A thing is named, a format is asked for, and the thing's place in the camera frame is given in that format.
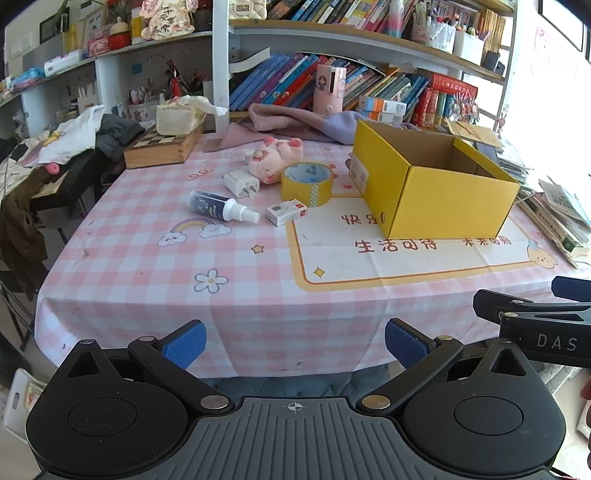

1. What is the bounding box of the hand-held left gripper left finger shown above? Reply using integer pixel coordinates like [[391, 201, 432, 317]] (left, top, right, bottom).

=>
[[48, 319, 236, 414]]

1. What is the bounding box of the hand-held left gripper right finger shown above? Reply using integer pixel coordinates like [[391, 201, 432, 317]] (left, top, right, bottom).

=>
[[355, 318, 539, 414]]

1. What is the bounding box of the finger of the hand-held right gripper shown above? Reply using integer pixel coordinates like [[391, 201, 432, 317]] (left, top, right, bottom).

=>
[[473, 290, 591, 325], [551, 276, 591, 301]]

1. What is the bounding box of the yellow cardboard box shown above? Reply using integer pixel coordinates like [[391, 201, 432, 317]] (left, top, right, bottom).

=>
[[347, 119, 522, 241]]

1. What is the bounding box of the small spray bottle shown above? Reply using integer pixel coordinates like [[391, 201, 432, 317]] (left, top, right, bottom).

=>
[[187, 189, 262, 222]]

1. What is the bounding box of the small white eraser box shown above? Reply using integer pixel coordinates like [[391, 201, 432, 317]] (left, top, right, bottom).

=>
[[265, 198, 309, 227]]

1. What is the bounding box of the white charger plug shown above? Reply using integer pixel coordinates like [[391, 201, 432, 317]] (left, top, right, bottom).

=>
[[224, 170, 260, 199]]

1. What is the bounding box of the yellow tape roll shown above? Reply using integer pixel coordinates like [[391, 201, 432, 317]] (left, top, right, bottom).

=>
[[281, 161, 334, 208]]

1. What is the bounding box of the pink plush pig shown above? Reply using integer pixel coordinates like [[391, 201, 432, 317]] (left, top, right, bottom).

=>
[[245, 137, 304, 184]]

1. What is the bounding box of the blue grey cloth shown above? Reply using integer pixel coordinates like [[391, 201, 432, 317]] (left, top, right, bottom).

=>
[[203, 364, 399, 403]]

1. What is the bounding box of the dark tablet case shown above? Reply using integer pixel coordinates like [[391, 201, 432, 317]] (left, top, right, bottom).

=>
[[473, 141, 502, 166]]

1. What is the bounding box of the brown envelope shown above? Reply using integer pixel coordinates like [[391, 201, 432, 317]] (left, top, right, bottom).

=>
[[445, 119, 504, 148]]

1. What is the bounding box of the white plastic bag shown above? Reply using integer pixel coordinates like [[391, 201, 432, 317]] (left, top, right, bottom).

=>
[[0, 368, 48, 445]]

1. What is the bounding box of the wooden box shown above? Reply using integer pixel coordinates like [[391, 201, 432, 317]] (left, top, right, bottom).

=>
[[124, 121, 206, 169]]

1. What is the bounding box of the black stool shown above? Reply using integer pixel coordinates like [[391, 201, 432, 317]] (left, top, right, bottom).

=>
[[30, 148, 125, 214]]

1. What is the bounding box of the brown cloth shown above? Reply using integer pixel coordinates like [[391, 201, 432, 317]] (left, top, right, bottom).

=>
[[0, 171, 49, 301]]

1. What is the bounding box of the red boxed book set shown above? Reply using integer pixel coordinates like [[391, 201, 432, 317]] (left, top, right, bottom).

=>
[[411, 71, 478, 130]]

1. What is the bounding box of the orange blue carton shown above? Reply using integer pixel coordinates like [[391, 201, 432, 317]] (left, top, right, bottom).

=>
[[358, 95, 407, 115], [355, 108, 400, 124]]

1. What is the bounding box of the grey garment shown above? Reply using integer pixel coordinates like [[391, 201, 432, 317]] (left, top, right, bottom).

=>
[[95, 113, 146, 160]]

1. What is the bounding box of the beige tissue pack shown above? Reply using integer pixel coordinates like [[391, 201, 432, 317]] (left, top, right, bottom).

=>
[[156, 95, 229, 136]]

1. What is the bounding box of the white t-shirt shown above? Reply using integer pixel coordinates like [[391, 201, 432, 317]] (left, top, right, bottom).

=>
[[21, 105, 107, 167]]

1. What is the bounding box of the pink cloth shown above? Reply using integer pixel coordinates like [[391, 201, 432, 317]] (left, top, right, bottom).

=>
[[203, 104, 335, 153]]

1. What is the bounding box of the white storage box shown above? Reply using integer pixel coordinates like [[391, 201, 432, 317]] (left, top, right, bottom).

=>
[[452, 28, 485, 65]]

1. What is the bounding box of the pink box upright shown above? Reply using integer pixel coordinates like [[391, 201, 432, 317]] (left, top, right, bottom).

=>
[[315, 64, 346, 114]]

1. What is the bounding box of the row of yellow books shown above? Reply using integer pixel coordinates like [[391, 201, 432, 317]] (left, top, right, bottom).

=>
[[478, 8, 514, 54]]

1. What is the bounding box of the row of blue books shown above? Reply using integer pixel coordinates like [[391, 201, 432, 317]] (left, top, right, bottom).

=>
[[229, 52, 432, 114]]

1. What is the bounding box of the clear pen holder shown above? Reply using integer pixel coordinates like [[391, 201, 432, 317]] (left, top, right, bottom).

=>
[[413, 2, 455, 52]]

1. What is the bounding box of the white wooden bookshelf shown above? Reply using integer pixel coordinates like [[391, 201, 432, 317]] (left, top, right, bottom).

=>
[[0, 0, 518, 134]]

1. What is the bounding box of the pink blue gradient bottle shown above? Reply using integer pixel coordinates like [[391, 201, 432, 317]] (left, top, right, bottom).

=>
[[388, 0, 405, 38]]

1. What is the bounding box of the yellow bottle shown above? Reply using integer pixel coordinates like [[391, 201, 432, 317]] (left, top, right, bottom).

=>
[[130, 7, 148, 44]]

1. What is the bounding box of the floral bag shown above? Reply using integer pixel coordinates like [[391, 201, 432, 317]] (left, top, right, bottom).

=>
[[139, 0, 197, 41]]

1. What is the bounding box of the row of colourful books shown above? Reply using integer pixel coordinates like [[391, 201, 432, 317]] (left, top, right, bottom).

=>
[[265, 0, 416, 34]]

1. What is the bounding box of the white quilted purse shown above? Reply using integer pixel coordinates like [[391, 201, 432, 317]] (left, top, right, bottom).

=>
[[228, 0, 269, 20]]

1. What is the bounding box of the pink wall poster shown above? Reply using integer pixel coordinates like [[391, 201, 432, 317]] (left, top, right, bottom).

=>
[[531, 25, 583, 80]]

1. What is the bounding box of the black picture frame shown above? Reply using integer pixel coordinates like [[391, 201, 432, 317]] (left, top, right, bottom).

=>
[[538, 0, 591, 52]]

